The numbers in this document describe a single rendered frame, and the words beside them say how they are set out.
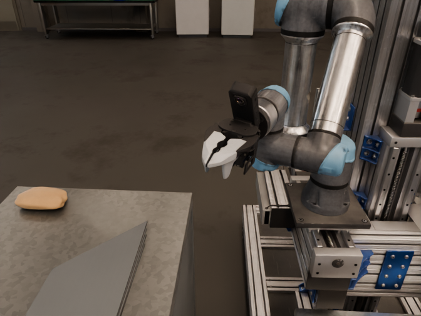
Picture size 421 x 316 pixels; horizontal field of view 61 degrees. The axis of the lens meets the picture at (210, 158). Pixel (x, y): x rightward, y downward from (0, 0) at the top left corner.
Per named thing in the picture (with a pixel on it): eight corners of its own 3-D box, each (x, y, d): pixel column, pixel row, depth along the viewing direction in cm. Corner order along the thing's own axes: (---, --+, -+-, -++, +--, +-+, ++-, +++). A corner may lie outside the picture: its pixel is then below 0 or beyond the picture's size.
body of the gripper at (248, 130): (244, 177, 66) (266, 148, 75) (252, 136, 61) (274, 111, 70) (208, 163, 68) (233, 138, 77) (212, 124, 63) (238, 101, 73)
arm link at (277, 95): (290, 118, 86) (294, 84, 82) (276, 137, 78) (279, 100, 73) (259, 113, 89) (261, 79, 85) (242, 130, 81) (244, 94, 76)
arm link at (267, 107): (280, 103, 73) (244, 93, 76) (273, 111, 70) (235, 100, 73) (274, 135, 78) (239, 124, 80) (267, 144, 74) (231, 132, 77)
